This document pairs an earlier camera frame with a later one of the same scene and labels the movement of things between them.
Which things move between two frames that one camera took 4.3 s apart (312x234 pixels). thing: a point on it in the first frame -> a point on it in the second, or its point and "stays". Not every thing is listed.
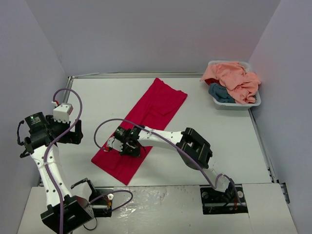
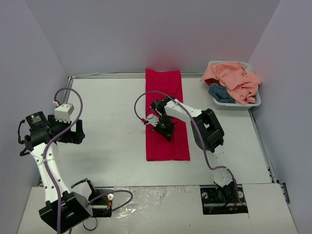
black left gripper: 73,131 stays
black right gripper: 131,149 -> 164,129
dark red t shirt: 212,80 stays
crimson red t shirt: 154,109 -> 168,81
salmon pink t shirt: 242,85 stays
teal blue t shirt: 220,93 stays
